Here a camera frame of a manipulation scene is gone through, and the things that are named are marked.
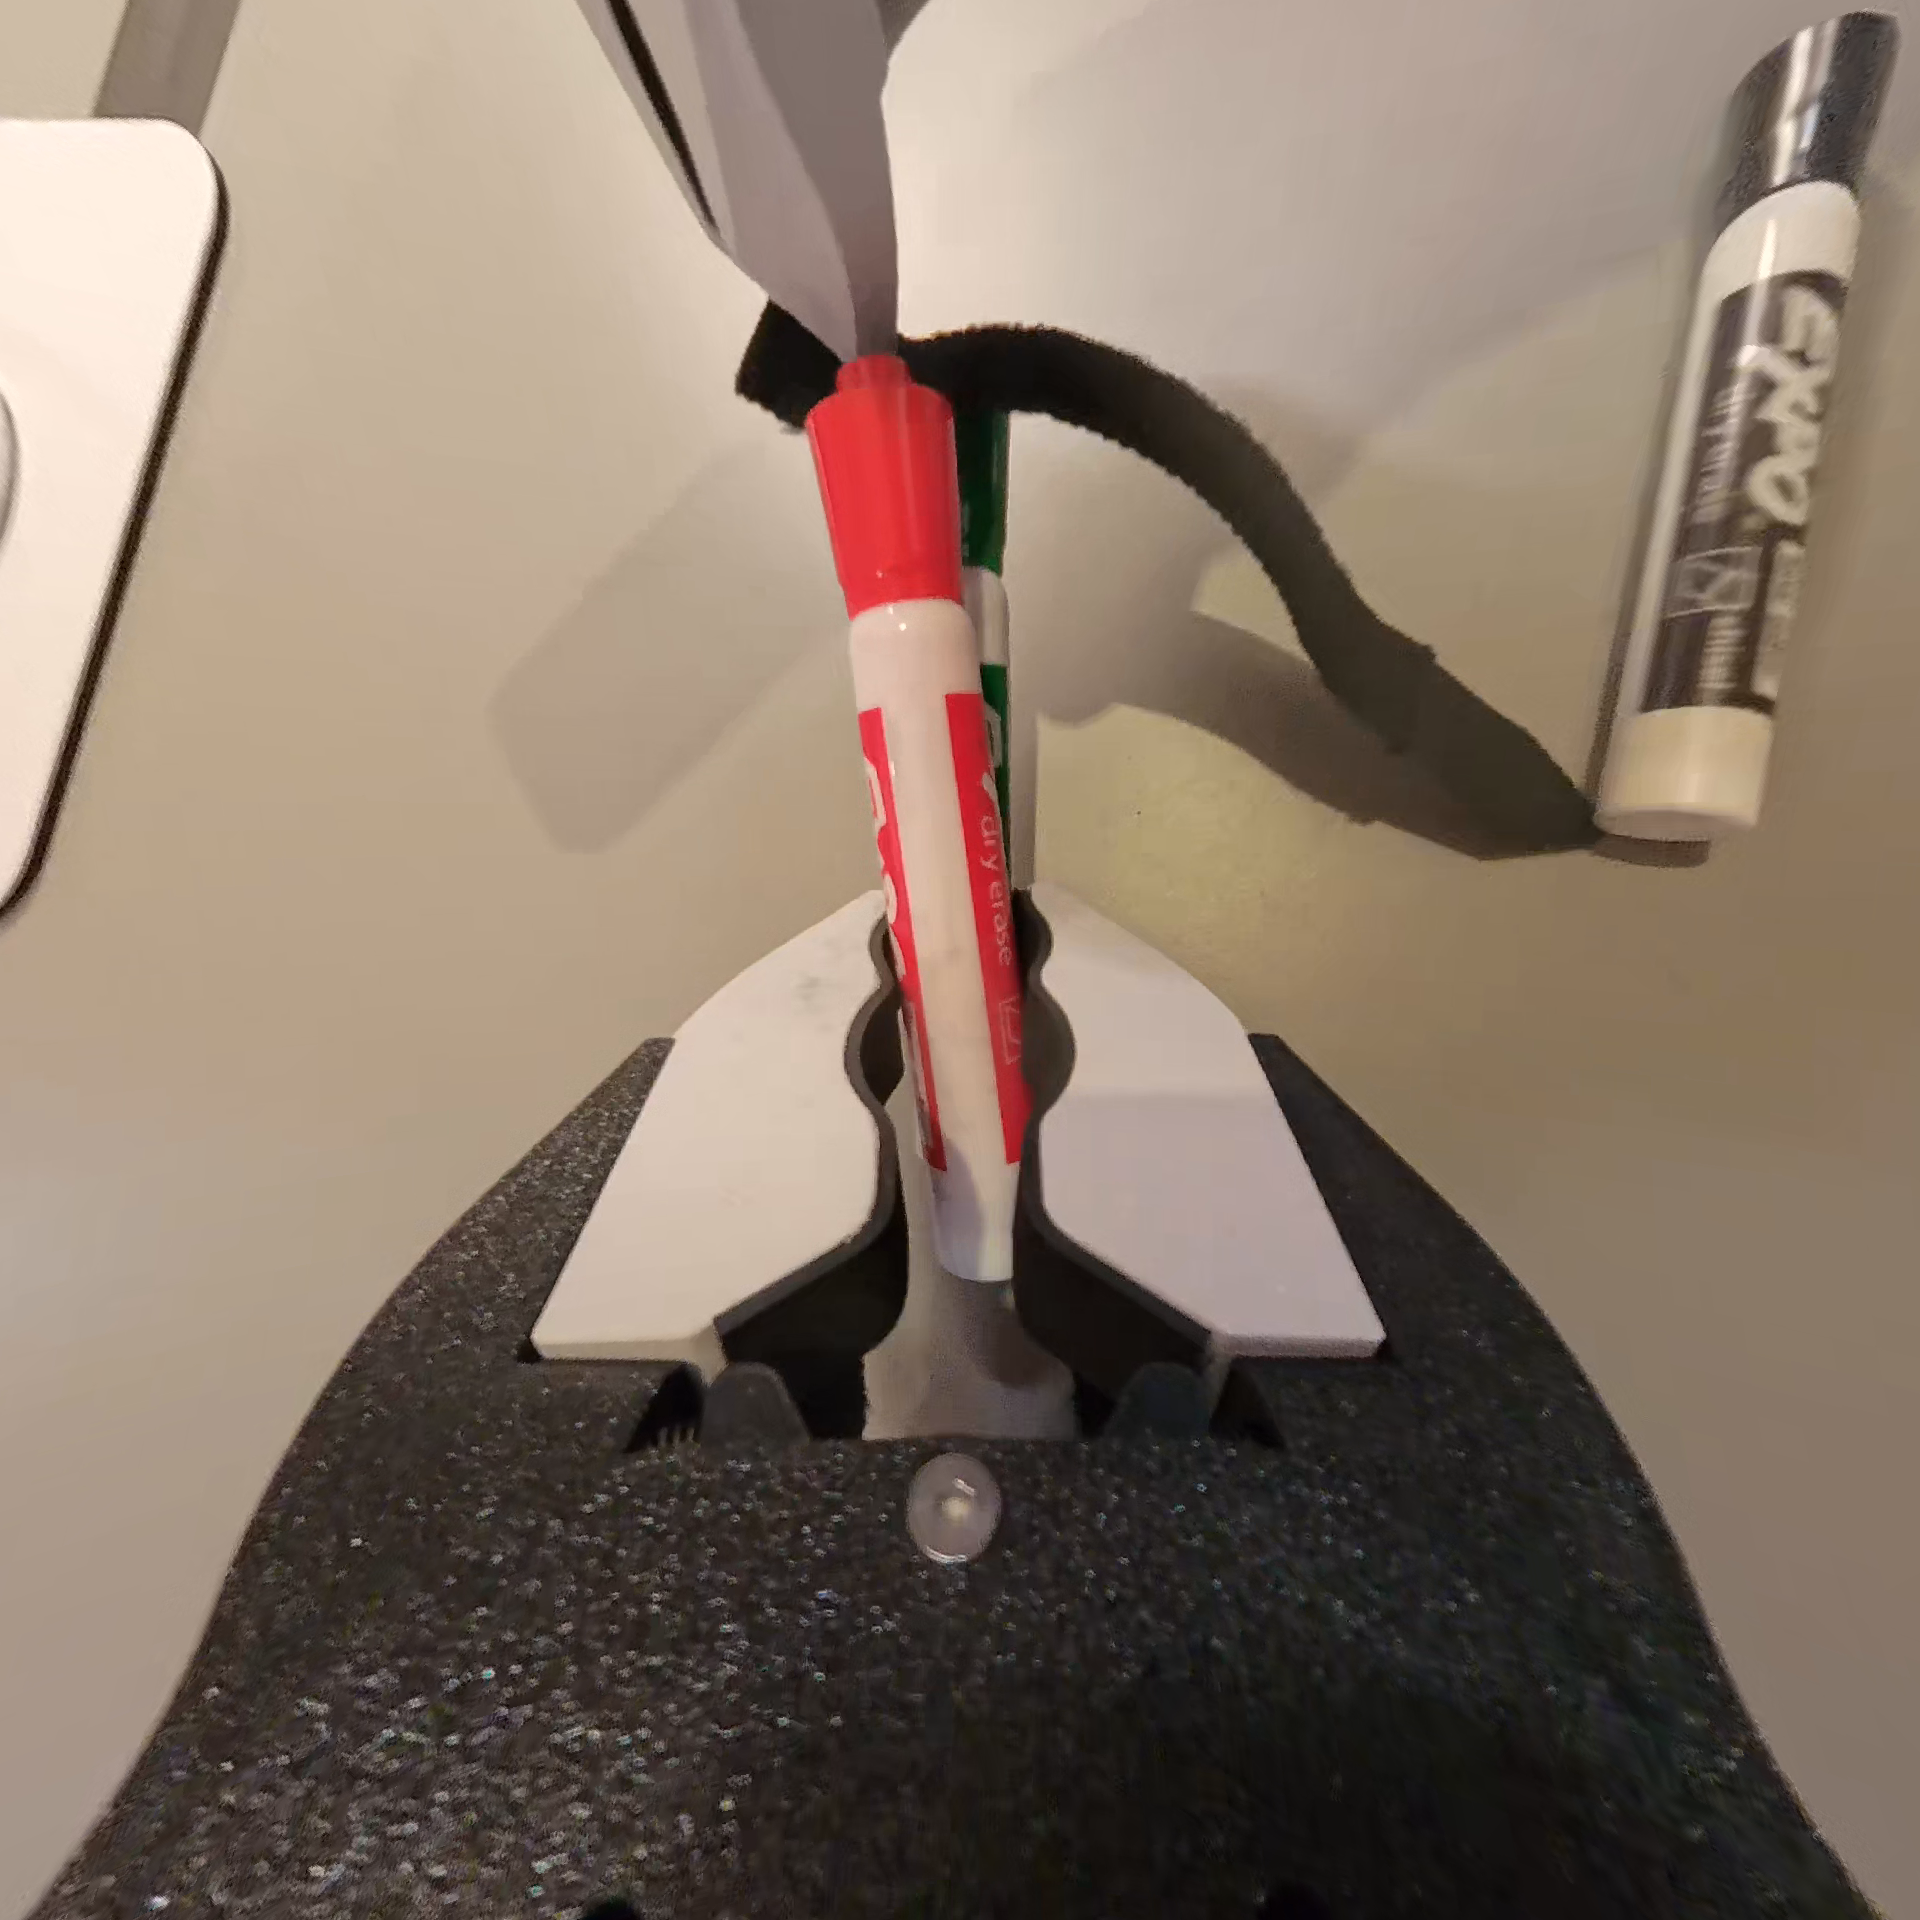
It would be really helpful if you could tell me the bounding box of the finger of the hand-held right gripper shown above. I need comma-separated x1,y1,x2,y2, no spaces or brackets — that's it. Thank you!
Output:
581,0,932,365

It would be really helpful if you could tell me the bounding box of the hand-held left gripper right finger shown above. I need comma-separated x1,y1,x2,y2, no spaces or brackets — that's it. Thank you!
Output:
1015,888,1386,1368

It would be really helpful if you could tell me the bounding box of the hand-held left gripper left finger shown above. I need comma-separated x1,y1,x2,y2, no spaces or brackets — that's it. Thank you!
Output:
533,891,912,1374

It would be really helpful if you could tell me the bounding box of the red marker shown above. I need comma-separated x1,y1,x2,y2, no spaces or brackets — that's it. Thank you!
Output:
805,354,1040,1288

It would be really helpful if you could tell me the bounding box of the black velcro strap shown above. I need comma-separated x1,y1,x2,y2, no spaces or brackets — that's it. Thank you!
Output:
728,312,1449,758

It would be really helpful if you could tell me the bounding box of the green marker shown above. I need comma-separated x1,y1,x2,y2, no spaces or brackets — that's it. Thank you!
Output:
958,408,1023,889

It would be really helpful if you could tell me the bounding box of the black marker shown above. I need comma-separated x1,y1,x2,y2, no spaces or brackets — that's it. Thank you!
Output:
1590,16,1902,846

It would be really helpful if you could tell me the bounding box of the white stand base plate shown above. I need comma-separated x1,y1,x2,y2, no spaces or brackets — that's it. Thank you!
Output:
0,122,230,907

